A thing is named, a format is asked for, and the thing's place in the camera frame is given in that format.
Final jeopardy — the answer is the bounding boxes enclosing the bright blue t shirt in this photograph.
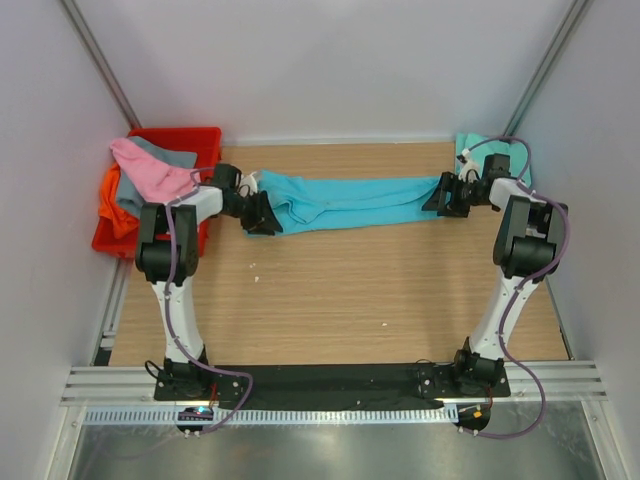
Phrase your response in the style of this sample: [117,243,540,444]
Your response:
[258,170,439,236]

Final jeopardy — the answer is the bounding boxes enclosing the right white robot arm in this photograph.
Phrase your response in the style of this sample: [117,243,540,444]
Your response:
[422,149,568,396]

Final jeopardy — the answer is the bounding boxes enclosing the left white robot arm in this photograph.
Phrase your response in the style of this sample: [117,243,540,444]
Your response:
[135,163,283,386]

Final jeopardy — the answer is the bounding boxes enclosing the folded teal t shirt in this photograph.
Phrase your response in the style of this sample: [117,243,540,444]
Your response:
[455,133,532,187]

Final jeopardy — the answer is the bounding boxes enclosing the red plastic bin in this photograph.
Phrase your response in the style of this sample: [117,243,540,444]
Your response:
[91,127,222,259]

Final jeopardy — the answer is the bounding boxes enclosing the pink t shirt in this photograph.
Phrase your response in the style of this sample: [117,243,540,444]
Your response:
[110,138,201,204]

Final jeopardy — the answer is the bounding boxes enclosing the grey t shirt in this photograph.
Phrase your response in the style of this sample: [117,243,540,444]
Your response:
[116,136,197,218]

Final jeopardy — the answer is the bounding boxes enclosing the orange t shirt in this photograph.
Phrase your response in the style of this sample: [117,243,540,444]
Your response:
[98,163,139,240]

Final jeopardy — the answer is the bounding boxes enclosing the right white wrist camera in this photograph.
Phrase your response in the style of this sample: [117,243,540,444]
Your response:
[457,148,480,183]

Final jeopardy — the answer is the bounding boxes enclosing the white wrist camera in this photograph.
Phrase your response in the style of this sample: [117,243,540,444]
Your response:
[457,148,480,183]
[237,171,261,198]

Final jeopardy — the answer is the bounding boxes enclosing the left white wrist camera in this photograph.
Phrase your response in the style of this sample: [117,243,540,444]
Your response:
[237,171,261,198]

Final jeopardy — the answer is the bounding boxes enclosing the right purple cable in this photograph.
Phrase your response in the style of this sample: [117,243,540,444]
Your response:
[457,135,571,441]

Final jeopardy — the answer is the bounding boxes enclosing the right aluminium frame post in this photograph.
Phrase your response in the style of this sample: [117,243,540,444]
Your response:
[503,0,594,136]

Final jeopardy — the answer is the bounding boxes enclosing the aluminium frame post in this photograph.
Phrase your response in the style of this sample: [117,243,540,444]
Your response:
[503,0,594,136]
[59,0,142,129]

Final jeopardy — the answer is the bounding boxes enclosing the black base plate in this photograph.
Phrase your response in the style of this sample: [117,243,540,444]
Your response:
[154,359,511,412]

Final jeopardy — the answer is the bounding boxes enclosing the white slotted cable duct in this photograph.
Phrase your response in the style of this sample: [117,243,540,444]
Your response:
[83,404,458,429]

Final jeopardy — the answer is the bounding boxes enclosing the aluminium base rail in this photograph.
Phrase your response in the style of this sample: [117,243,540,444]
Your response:
[59,364,161,407]

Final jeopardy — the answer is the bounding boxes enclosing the left aluminium frame post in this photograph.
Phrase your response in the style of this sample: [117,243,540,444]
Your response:
[59,0,142,129]

